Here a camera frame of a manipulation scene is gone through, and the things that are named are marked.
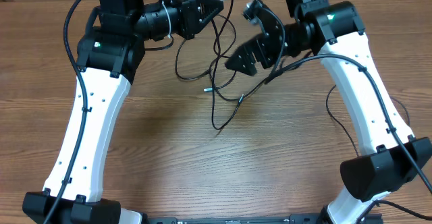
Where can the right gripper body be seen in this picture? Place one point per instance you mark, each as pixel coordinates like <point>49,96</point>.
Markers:
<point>281,40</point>

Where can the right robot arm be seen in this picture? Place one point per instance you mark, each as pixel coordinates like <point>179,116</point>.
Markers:
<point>390,154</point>

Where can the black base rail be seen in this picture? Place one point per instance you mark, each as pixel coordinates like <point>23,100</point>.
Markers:
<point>233,220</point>

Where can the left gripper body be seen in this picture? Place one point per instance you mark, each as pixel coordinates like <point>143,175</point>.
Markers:
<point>186,23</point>

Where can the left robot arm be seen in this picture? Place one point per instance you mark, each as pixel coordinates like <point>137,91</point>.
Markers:
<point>105,64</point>

